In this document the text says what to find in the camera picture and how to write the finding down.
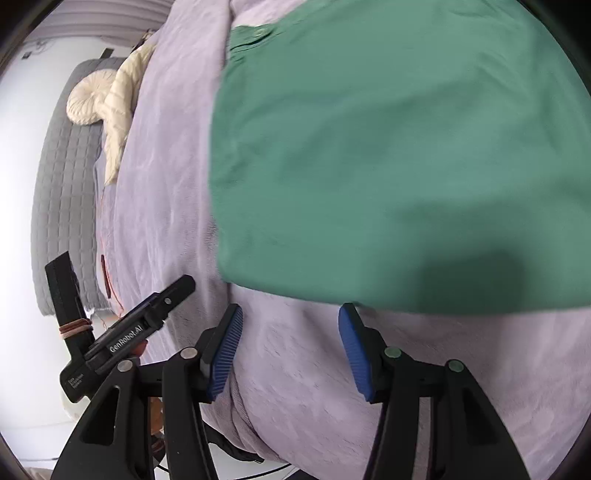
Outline grey quilted headboard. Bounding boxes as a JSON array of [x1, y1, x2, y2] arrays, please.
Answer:
[[31, 58, 127, 317]]

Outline cream round pleated pillow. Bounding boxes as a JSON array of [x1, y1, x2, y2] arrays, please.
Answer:
[[66, 69, 122, 125]]

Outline cream twisted knit pillow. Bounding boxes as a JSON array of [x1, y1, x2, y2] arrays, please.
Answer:
[[100, 41, 158, 186]]

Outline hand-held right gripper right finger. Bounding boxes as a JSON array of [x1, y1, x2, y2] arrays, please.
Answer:
[[338, 302, 532, 480]]

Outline purple plush blanket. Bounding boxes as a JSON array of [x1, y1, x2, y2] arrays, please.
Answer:
[[92, 0, 591, 480]]

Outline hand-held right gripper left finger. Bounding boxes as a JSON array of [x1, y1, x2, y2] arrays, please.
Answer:
[[51, 304, 245, 480]]

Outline green short-sleeved work shirt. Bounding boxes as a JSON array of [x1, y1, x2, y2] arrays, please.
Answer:
[[210, 0, 591, 315]]

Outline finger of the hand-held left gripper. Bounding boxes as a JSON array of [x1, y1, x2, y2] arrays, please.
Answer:
[[143, 274, 196, 329], [119, 294, 160, 326]]

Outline pale pleated curtain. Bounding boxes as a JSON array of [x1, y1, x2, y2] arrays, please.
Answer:
[[41, 0, 176, 51]]

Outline brown rubber band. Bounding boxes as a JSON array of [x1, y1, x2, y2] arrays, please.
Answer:
[[58, 318, 94, 341]]

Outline black cable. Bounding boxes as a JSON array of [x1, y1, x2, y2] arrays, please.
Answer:
[[157, 425, 296, 476]]

